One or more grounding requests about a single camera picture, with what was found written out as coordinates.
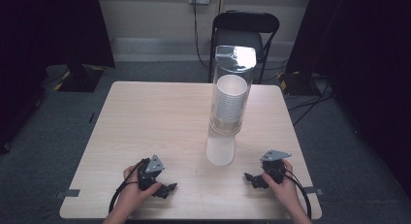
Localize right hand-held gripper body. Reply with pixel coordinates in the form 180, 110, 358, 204
259, 149, 293, 185

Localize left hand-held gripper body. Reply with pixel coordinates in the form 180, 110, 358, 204
137, 154, 166, 191

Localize person's left hand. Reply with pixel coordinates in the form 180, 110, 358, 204
122, 165, 163, 216

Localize person's right hand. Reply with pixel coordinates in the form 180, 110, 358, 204
261, 158, 300, 215

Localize white paper cup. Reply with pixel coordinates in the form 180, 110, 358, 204
205, 128, 237, 167

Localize grey tape strip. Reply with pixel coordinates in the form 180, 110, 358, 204
302, 186, 325, 197
54, 188, 81, 200

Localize stack of white paper cups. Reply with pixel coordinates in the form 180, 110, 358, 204
213, 74, 249, 125

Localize black stand base yellow tape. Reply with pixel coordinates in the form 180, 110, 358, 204
276, 70, 326, 97
53, 64, 107, 93

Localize clear tube cup dispenser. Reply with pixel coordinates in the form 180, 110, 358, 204
208, 45, 258, 137

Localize black curtain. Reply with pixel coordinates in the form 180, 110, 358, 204
285, 0, 411, 199
0, 0, 116, 154

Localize black folding chair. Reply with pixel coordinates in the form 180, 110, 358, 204
208, 10, 281, 85

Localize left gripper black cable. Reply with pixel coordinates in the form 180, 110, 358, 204
108, 157, 150, 214

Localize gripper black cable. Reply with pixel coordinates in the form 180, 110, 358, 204
108, 157, 150, 214
283, 169, 313, 220

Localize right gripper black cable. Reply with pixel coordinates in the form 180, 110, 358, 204
283, 169, 313, 220

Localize black floor cables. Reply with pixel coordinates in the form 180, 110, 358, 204
286, 76, 335, 127

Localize black power cable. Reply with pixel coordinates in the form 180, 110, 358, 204
191, 0, 211, 72

